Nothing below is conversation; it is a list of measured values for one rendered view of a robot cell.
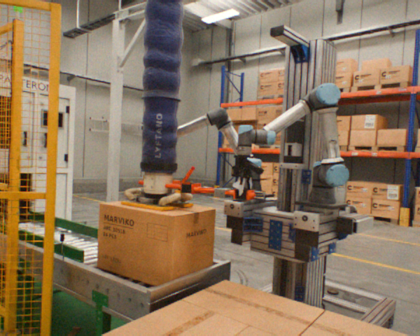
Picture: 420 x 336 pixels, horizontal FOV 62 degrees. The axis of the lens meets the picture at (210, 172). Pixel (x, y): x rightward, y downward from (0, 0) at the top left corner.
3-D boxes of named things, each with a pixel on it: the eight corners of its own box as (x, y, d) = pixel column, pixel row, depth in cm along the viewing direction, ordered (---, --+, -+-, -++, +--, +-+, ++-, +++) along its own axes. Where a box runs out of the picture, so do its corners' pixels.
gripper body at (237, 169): (238, 177, 188) (239, 155, 187) (252, 178, 183) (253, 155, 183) (231, 177, 181) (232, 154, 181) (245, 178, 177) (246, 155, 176)
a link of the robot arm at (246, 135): (255, 125, 177) (239, 124, 177) (255, 146, 178) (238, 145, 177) (253, 127, 185) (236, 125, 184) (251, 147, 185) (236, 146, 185)
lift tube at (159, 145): (132, 170, 211) (138, -6, 206) (158, 170, 229) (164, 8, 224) (158, 173, 198) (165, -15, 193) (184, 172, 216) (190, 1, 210)
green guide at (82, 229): (29, 219, 351) (29, 210, 351) (39, 218, 360) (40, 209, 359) (136, 250, 256) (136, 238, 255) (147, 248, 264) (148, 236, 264)
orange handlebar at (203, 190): (124, 183, 226) (124, 178, 226) (156, 181, 251) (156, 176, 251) (251, 199, 175) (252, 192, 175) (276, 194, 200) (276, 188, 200)
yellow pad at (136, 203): (120, 204, 212) (120, 196, 212) (132, 202, 220) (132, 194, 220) (162, 211, 193) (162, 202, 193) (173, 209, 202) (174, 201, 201)
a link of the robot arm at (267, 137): (271, 131, 189) (251, 130, 189) (276, 129, 178) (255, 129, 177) (270, 145, 190) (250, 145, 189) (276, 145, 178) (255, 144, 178)
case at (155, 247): (96, 267, 216) (99, 203, 214) (143, 254, 249) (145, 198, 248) (171, 291, 183) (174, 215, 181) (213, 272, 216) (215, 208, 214)
